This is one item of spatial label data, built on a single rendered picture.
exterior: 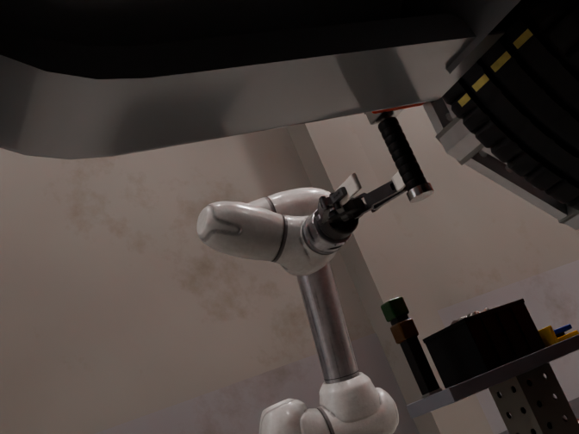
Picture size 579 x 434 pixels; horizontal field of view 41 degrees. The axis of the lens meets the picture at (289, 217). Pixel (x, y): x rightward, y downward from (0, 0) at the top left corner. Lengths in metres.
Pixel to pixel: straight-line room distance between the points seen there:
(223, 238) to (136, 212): 2.92
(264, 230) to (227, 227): 0.07
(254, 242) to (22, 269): 2.83
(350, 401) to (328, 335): 0.19
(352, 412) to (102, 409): 2.14
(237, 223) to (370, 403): 0.84
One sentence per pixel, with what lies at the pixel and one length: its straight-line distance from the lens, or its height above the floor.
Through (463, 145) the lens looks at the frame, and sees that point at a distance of 1.09.
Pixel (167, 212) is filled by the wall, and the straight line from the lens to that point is 4.48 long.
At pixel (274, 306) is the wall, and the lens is 4.42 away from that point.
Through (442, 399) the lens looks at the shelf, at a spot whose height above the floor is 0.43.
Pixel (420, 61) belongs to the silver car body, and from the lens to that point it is 0.79.
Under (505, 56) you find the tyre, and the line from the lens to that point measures 0.94.
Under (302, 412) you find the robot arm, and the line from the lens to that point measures 2.19.
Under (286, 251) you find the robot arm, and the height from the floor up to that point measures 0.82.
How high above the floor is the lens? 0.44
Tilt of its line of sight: 16 degrees up
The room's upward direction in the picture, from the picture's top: 23 degrees counter-clockwise
